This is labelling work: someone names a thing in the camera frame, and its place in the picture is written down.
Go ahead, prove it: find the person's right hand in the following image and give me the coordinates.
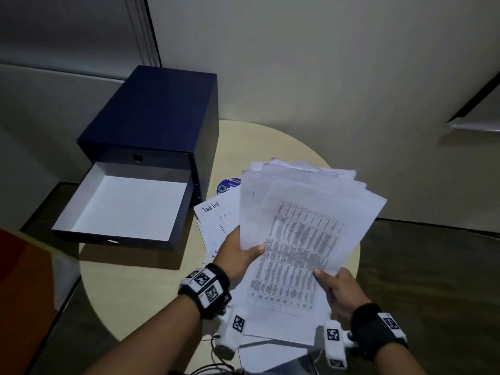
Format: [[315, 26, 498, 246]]
[[312, 267, 372, 321]]

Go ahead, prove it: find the person's left hand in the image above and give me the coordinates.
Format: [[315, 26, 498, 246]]
[[212, 226, 266, 282]]

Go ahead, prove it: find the stack of white printed papers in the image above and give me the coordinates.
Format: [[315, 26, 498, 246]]
[[238, 158, 387, 347]]

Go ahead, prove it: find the person's left forearm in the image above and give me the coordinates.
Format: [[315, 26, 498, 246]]
[[83, 295, 204, 375]]

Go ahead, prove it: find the person's right forearm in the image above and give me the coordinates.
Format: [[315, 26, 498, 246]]
[[369, 345, 427, 375]]

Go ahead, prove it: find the white sheet with handwritten heading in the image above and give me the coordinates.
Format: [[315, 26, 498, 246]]
[[194, 185, 241, 263]]

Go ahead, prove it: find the black left wristband with markers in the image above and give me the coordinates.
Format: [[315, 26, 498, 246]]
[[178, 263, 232, 320]]

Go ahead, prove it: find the blue round sticker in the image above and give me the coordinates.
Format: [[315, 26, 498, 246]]
[[217, 177, 242, 196]]

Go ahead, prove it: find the black right wristband with marker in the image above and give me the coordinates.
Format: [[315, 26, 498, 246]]
[[350, 303, 409, 362]]

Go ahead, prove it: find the blank white paper sheet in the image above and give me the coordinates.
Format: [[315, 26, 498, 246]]
[[237, 337, 314, 374]]

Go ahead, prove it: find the white lined open drawer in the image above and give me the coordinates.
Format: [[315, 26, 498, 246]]
[[52, 162, 193, 251]]

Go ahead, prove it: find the dark blue drawer box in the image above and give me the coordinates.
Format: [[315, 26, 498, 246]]
[[77, 65, 218, 207]]

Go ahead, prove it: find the silver framed board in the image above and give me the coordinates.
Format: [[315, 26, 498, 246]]
[[446, 72, 500, 133]]

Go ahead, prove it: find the orange chair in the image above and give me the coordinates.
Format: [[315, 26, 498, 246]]
[[0, 228, 56, 375]]

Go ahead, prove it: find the grey metal cabinet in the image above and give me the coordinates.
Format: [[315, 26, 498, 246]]
[[0, 0, 161, 81]]

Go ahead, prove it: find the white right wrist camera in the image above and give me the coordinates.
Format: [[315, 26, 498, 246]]
[[323, 320, 359, 370]]

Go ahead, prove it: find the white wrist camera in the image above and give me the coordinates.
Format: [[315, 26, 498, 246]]
[[214, 306, 248, 360], [323, 320, 359, 370]]

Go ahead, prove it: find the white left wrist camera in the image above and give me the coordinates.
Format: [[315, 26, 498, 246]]
[[214, 306, 248, 360]]

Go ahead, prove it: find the black cable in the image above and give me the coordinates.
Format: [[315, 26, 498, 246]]
[[189, 335, 240, 375]]

